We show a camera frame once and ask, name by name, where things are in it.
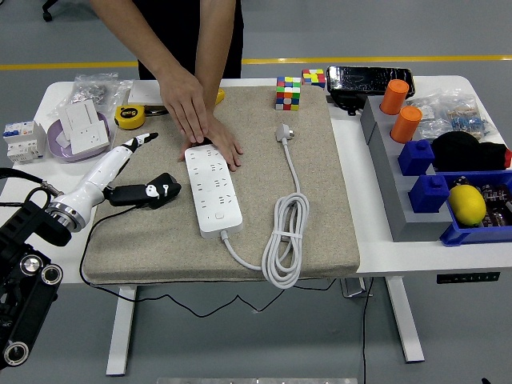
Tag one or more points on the dark cylinders bundle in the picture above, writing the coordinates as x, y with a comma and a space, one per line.
496, 200

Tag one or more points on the small yellow object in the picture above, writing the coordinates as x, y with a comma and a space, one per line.
220, 97

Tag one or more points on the purple bowl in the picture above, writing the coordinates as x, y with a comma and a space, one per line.
60, 152

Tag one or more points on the small colourful puzzle cube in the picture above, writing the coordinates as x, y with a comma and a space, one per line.
313, 78

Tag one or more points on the white wall switch panel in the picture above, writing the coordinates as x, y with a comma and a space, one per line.
140, 94

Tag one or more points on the black glossy flat device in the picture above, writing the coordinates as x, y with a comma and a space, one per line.
368, 80

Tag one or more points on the person's left hand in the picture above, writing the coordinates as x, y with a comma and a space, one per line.
226, 144

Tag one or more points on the person's right forearm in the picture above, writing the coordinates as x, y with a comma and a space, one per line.
132, 32

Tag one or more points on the clear bag of resistors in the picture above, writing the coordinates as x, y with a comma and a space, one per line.
468, 118

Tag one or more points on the black device stand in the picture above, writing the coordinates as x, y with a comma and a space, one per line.
348, 104

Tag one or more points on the white table leg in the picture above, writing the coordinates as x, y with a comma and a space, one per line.
120, 332
404, 320

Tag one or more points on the white wall socket plate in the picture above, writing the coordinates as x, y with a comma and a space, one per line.
92, 138

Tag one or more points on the dark flat metal object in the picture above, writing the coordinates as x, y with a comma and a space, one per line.
156, 111

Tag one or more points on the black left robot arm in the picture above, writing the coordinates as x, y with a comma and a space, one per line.
20, 224

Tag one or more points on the clear bag metal parts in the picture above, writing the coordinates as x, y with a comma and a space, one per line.
94, 92

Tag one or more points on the black office chair base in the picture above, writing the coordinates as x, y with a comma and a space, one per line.
47, 15

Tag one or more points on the white power strip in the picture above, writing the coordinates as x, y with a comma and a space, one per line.
212, 200

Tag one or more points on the plain white wall plate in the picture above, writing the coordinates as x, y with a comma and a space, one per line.
80, 114

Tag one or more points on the grey stepped peg base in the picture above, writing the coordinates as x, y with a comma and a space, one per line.
400, 200

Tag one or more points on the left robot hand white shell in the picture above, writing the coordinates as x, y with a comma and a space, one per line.
100, 176

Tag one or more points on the blue plastic bin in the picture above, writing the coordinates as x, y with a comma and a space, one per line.
472, 236

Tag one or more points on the orange cylinder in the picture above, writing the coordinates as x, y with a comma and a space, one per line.
394, 96
406, 124

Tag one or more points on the white circuit breaker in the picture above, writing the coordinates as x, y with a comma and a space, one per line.
24, 142

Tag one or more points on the person's right hand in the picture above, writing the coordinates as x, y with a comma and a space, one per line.
184, 104

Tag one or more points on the person's torso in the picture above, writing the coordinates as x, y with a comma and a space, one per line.
172, 24

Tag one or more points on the person's left forearm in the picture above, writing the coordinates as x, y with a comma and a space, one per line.
218, 48

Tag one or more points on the black plug adapter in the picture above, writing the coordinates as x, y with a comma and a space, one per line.
173, 184

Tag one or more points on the clear bag small parts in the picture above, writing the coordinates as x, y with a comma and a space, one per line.
432, 126

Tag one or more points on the blue peg block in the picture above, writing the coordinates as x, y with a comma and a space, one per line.
416, 158
428, 194

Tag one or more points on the grey-brown mat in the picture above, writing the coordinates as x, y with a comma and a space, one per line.
260, 180

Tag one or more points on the large colourful puzzle cube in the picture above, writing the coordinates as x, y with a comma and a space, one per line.
288, 94

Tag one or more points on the yellow tape measure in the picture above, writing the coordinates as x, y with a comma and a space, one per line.
130, 117

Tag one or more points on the yellow lemon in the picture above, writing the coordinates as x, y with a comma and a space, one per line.
467, 206

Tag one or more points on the black fabric bundle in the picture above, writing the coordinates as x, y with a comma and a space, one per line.
464, 152

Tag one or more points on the black table control panel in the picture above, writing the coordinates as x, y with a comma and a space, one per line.
468, 278

